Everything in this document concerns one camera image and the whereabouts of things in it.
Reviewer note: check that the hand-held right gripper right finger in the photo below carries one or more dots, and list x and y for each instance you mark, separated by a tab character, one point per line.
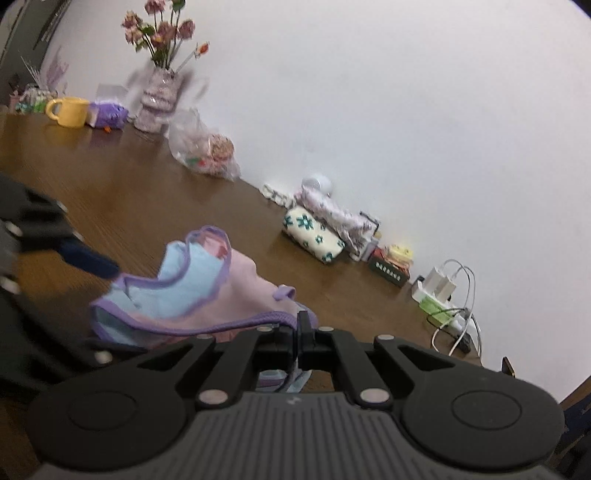
305	346

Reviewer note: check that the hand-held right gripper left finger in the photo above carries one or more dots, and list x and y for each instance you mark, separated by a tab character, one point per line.
279	348

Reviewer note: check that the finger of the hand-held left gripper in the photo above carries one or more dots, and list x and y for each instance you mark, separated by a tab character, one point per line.
55	350
90	261

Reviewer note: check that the pink blue purple-trimmed garment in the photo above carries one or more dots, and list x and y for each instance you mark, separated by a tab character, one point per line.
194	281

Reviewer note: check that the white teal-flowered folded cloth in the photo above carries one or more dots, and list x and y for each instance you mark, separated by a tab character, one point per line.
314	235

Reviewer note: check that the dark small box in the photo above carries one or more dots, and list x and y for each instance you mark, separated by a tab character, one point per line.
390	273

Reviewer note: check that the yellow small packet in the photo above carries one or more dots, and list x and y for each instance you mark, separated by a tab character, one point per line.
400	253

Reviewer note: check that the pink floral folded cloth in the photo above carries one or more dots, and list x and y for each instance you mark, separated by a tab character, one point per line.
339	217

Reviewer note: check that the white power strip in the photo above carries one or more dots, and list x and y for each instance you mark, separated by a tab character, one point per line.
441	307

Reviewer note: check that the purple plush toy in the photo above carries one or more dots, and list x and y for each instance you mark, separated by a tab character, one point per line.
108	115

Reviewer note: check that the white charger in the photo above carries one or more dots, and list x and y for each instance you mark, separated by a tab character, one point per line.
438	282

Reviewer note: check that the yellow mug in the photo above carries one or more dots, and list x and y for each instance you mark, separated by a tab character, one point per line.
74	113

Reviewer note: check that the white patterned small cloth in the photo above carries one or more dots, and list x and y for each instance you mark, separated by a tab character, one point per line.
277	194

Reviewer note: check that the black adapter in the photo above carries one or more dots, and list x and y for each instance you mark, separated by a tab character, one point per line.
463	342

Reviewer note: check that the clear plastic bag of snacks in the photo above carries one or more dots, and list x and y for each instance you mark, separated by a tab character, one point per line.
203	147

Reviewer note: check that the purple knitted vase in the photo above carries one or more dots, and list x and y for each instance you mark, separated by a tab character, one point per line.
157	101

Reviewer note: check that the purple dried flower bunch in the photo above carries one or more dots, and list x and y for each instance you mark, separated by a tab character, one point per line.
44	83

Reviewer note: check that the small brown object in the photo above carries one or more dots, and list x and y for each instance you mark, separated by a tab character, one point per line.
508	365

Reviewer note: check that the dark cabinet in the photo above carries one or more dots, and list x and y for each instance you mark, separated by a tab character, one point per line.
18	37

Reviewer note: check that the artificial pink flowers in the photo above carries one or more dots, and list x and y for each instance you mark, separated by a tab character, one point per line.
161	32

